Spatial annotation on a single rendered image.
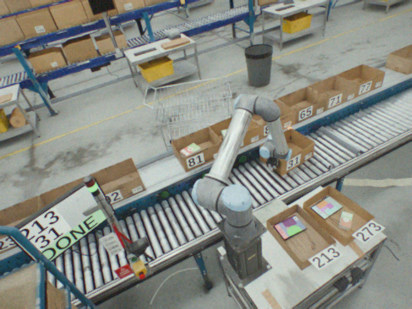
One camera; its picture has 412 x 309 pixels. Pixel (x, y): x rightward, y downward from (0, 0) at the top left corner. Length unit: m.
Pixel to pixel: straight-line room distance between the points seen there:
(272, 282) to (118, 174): 1.55
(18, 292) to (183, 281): 1.93
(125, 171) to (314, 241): 1.65
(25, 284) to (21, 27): 5.66
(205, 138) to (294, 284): 1.49
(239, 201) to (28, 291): 0.92
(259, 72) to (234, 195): 4.05
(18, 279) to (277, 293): 1.39
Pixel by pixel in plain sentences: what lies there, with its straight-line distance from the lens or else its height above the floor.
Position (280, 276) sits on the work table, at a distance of 2.00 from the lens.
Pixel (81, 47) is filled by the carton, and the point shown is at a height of 1.04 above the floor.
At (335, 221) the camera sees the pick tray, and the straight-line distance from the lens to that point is 2.27.
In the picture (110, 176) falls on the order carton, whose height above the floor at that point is 0.94.
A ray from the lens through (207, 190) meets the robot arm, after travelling 1.53.
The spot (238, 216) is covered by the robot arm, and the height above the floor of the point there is 1.36.
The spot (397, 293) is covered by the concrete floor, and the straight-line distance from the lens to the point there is 2.99.
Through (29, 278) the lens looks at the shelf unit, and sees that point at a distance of 1.16.
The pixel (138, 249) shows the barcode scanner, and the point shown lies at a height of 1.07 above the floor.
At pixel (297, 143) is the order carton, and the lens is 2.81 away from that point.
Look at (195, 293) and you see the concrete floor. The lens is 2.82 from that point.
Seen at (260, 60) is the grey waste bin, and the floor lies 0.53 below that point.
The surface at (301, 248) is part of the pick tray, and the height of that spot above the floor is 0.76.
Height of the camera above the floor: 2.55
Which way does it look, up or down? 40 degrees down
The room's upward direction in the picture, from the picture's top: 11 degrees counter-clockwise
